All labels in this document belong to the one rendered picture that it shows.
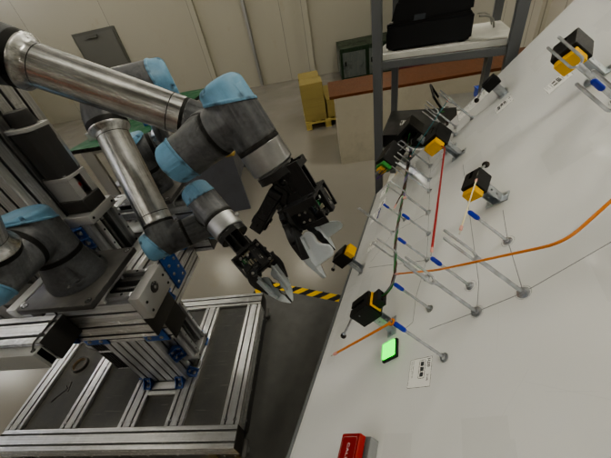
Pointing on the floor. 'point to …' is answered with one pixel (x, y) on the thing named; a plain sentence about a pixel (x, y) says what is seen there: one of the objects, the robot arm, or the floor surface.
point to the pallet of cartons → (315, 100)
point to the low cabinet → (355, 56)
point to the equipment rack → (505, 36)
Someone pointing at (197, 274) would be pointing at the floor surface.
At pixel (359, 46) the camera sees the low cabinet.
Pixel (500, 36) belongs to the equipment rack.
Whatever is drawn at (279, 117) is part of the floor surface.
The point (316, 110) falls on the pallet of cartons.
